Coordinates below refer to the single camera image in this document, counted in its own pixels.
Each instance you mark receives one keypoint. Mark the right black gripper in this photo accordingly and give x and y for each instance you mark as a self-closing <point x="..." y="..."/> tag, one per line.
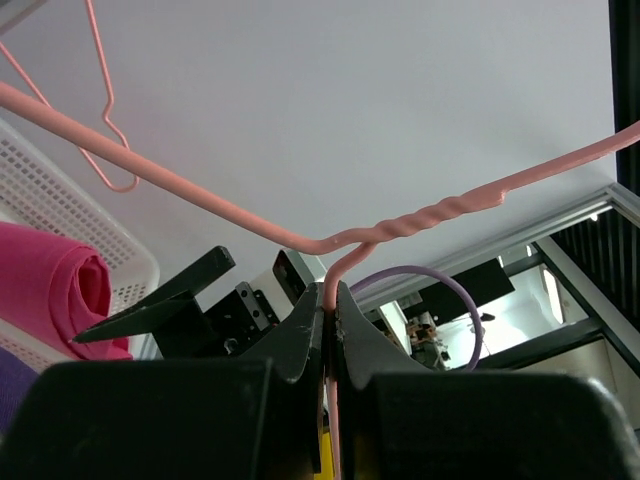
<point x="228" y="328"/>

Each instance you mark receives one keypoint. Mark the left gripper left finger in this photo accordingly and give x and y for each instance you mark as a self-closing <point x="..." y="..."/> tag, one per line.
<point x="254" y="416"/>

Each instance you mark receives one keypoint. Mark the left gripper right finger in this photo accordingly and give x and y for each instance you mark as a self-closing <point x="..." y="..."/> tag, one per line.
<point x="400" y="420"/>

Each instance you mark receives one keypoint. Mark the pink trousers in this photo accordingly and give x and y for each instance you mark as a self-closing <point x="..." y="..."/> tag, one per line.
<point x="54" y="288"/>

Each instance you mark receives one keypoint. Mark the white plastic basket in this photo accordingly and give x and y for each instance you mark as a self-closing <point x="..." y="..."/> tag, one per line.
<point x="35" y="192"/>

